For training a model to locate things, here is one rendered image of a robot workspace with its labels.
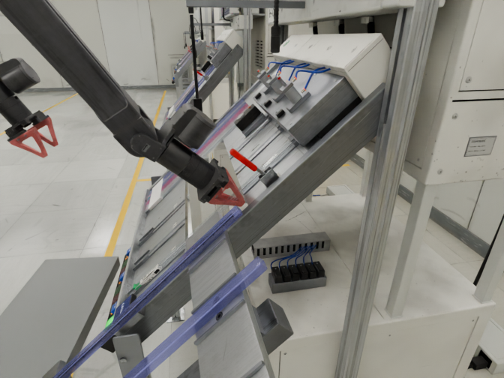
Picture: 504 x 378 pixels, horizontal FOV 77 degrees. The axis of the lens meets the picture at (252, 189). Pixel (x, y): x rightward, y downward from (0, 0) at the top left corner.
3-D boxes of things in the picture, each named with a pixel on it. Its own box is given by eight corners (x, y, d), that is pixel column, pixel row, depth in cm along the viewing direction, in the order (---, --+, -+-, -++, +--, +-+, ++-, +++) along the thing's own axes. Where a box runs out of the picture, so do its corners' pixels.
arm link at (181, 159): (151, 151, 63) (148, 162, 58) (171, 124, 62) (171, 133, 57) (179, 170, 66) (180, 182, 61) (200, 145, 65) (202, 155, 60)
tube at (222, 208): (138, 292, 73) (133, 289, 73) (139, 287, 75) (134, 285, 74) (302, 139, 65) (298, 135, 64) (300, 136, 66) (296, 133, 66)
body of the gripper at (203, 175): (220, 162, 70) (193, 142, 66) (226, 181, 61) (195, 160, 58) (202, 184, 71) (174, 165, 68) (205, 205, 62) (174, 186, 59)
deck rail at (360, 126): (138, 346, 68) (113, 334, 65) (139, 338, 70) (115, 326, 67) (406, 109, 56) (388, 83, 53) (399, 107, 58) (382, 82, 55)
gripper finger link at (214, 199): (249, 183, 72) (217, 160, 68) (256, 197, 66) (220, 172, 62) (229, 204, 74) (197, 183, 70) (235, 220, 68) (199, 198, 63)
